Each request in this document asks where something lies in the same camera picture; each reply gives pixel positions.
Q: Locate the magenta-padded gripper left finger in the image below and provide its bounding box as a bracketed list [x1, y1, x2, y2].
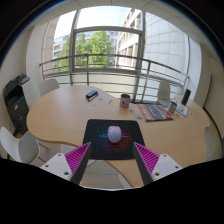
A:
[39, 141, 93, 186]

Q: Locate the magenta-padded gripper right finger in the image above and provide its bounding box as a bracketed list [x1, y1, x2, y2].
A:
[132, 141, 184, 187]

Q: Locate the pink and lilac computer mouse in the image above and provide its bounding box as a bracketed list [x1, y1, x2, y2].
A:
[107, 125, 123, 144]

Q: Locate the black mouse pad, red-blue print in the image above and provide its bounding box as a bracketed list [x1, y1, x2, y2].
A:
[81, 118, 146, 161]

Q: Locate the white chair with wooden legs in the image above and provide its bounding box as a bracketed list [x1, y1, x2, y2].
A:
[0, 125, 49, 164]

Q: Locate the red and grey magazine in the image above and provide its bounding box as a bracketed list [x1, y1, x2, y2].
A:
[136, 103, 175, 122]

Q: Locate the black upright device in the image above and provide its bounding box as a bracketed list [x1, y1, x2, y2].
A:
[180, 88, 192, 107]

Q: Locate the white plastic chair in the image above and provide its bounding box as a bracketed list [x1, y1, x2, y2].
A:
[156, 79, 172, 108]
[39, 77, 61, 98]

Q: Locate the black and white office printer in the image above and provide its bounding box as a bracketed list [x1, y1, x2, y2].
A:
[3, 73, 36, 136]

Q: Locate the black and blue case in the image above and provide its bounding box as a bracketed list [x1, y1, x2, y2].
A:
[85, 89, 100, 102]

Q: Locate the grey metal railing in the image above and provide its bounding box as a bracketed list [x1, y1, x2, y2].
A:
[38, 53, 190, 103]

